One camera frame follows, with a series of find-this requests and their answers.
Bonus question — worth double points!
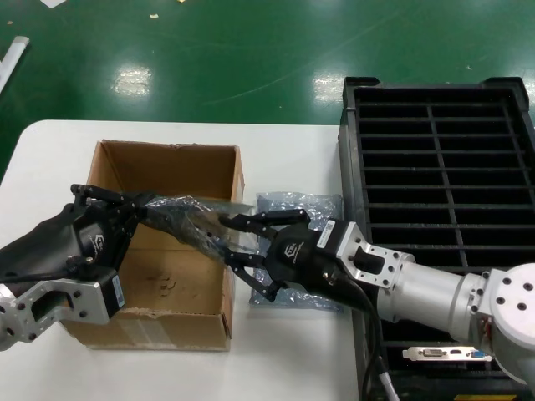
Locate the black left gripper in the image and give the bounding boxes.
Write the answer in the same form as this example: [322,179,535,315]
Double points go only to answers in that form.
[0,182,156,293]

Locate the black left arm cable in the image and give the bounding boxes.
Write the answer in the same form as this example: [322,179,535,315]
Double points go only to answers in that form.
[0,255,91,287]

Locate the grey translucent antistatic bag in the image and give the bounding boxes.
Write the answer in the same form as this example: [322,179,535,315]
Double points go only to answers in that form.
[140,194,256,272]
[248,190,346,314]

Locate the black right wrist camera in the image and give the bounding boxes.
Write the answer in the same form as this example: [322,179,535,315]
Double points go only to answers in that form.
[311,219,351,256]

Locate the silver wrist bracket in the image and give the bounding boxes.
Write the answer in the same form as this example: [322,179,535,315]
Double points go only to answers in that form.
[12,277,104,347]
[337,221,415,294]

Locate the silver right wrist bracket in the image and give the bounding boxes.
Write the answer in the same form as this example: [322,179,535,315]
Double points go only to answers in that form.
[337,221,415,294]

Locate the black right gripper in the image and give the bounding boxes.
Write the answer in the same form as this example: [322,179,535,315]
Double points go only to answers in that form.
[219,210,380,312]

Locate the graphics card with silver bracket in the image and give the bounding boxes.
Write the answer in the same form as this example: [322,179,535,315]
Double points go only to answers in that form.
[400,345,494,371]
[144,200,237,266]

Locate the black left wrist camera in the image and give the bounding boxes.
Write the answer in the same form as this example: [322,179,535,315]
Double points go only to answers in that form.
[98,269,128,325]

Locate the white plastic pipe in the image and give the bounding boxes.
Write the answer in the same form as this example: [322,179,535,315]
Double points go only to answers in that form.
[0,36,31,95]

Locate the open brown cardboard box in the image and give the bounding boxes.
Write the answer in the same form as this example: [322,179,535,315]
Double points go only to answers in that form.
[60,140,246,352]

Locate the silver left wrist bracket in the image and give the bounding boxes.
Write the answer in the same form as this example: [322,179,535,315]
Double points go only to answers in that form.
[12,277,104,347]

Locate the black slotted plastic container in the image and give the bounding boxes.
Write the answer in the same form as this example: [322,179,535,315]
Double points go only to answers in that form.
[336,76,535,401]

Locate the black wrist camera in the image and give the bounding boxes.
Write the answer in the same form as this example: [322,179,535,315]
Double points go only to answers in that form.
[98,269,128,325]
[311,219,351,256]

